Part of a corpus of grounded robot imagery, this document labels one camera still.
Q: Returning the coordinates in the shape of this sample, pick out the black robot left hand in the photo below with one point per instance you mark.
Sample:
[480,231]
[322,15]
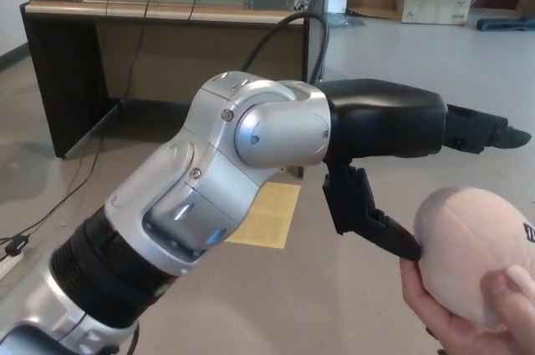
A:
[384,121]

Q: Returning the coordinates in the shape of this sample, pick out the person's bare hand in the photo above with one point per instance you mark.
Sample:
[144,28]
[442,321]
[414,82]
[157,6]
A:
[451,330]

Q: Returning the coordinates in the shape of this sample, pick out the pink plush dumpling with sunglasses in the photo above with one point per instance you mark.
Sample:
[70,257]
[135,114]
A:
[464,246]

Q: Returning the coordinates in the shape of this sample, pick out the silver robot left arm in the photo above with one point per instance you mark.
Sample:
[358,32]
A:
[217,171]

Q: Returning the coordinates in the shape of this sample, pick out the clear plastic bag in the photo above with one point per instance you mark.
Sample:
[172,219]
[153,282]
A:
[342,21]

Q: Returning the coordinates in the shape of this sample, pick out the flat cardboard sheet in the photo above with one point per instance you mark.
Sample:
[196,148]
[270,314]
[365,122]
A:
[372,12]

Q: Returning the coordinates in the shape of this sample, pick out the yellow paper sheet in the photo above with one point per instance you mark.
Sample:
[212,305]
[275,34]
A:
[271,217]

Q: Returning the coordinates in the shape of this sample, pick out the blue foam piece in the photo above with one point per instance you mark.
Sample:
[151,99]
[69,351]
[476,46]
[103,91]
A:
[503,25]

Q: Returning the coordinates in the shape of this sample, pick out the small brown cardboard box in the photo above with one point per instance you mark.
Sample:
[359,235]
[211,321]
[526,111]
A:
[527,3]

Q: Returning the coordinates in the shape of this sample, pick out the black desk with wooden top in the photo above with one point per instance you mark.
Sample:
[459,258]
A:
[167,50]

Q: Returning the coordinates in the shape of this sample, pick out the black power adapter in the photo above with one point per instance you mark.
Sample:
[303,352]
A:
[16,245]

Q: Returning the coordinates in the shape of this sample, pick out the white power strip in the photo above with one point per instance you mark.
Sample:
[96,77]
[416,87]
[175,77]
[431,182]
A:
[8,265]

